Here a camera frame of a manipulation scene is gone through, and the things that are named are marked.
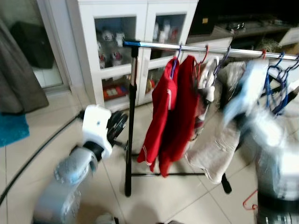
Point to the dark grey curtain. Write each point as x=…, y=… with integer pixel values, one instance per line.
x=18, y=84

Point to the dark media shelf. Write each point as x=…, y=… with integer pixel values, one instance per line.
x=243, y=18

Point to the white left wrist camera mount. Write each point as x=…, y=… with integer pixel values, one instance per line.
x=96, y=123

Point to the black bag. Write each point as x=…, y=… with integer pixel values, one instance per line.
x=32, y=44

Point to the blue hanger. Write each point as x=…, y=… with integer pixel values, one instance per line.
x=174, y=67
x=267, y=86
x=283, y=100

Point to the black clothes rack silver rail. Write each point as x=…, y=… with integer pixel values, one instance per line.
x=129, y=140

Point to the beige trousers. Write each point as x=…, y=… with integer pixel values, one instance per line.
x=215, y=149

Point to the white glass door cabinet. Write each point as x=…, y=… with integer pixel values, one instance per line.
x=88, y=46

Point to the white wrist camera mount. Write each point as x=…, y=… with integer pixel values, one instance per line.
x=250, y=86
x=96, y=123

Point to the white patterned garment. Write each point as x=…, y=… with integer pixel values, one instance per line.
x=208, y=93

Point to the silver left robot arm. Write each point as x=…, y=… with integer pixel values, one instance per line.
x=70, y=172

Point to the red jacket white stripe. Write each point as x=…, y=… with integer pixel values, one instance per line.
x=156, y=116

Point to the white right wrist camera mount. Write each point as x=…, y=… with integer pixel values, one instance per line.
x=250, y=86

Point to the plain red garment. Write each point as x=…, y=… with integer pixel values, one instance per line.
x=180, y=121

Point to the teal mat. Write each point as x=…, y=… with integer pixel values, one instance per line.
x=11, y=128

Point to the red hanger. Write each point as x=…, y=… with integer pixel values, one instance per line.
x=205, y=49
x=247, y=201
x=264, y=52

